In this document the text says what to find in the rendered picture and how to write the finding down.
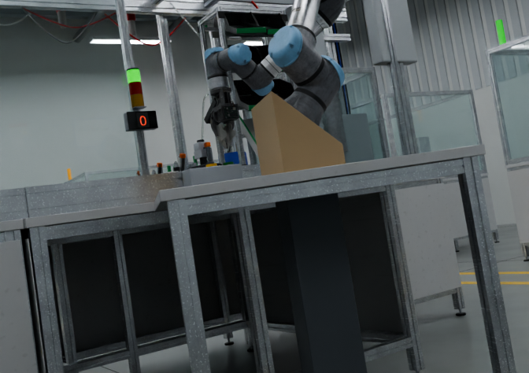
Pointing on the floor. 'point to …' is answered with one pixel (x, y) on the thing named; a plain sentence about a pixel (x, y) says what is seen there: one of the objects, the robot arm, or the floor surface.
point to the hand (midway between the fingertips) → (225, 145)
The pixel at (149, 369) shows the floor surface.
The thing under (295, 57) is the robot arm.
